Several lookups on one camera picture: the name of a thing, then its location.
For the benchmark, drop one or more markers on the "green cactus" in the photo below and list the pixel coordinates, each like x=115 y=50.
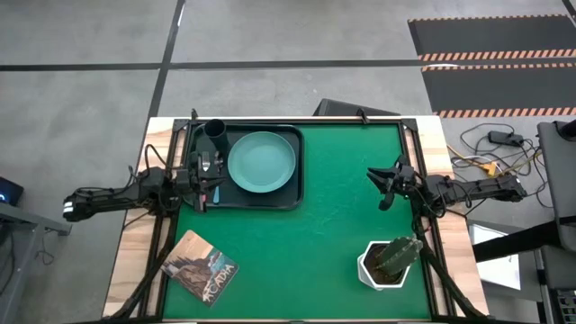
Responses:
x=396 y=256

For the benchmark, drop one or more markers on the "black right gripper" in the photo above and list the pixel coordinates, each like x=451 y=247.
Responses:
x=405 y=180

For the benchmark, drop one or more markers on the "black plastic tray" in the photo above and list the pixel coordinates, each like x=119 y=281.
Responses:
x=288 y=200

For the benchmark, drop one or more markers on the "black power adapter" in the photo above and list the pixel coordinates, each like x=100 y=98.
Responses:
x=504 y=137

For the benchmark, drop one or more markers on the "keyboard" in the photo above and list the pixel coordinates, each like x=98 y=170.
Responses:
x=567 y=308

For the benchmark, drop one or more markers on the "white paper sheet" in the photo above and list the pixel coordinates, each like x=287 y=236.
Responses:
x=499 y=270

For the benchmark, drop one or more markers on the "black cup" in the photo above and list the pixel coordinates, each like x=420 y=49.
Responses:
x=217 y=135

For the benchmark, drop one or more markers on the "black device with blue light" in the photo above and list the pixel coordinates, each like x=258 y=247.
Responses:
x=9 y=191

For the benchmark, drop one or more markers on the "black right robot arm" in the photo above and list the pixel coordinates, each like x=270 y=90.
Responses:
x=486 y=189

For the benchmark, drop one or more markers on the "wooden Acadia picture board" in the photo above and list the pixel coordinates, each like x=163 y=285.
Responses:
x=198 y=267

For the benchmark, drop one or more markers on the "black floor mat striped edge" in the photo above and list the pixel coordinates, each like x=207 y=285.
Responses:
x=490 y=36
x=499 y=87

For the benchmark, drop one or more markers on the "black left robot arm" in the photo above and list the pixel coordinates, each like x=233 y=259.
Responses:
x=112 y=198

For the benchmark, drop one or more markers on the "grey side desk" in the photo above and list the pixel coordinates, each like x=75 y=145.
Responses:
x=558 y=180

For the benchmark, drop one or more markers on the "black box behind table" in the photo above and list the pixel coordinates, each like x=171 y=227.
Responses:
x=342 y=109

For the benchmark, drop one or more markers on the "black table frame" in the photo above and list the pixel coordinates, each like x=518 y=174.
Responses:
x=179 y=124

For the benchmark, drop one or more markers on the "white plant pot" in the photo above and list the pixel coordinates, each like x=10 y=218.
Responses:
x=362 y=270

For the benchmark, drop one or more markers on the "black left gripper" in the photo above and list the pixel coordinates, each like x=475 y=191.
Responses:
x=189 y=183

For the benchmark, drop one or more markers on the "grey metal desk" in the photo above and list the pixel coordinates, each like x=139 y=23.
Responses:
x=18 y=216

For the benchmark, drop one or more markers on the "black desk beam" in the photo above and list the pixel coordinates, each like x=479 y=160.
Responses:
x=513 y=243

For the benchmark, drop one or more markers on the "green table mat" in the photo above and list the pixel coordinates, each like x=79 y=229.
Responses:
x=315 y=270

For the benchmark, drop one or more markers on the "green plate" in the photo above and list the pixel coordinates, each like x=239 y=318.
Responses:
x=261 y=162

